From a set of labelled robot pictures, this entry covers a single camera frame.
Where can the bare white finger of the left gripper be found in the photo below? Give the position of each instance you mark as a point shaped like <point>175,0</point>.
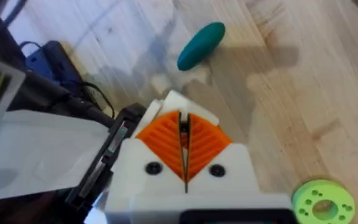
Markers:
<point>182,101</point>

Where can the blue electric screwdriver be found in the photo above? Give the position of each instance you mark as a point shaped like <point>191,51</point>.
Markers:
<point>47,63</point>

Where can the green disc with holes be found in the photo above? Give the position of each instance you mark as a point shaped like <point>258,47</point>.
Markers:
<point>323,202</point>

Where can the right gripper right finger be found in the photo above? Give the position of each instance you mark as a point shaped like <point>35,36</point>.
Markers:
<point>228,165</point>

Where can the teal toy vegetable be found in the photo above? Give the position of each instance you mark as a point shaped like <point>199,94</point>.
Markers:
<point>201,46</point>

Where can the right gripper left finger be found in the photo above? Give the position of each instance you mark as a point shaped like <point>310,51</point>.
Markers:
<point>141,155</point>

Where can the upright flat wrist plate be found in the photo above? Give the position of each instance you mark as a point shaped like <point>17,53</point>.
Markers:
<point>36,155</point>

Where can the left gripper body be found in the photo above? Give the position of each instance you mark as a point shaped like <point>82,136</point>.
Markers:
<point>104,161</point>

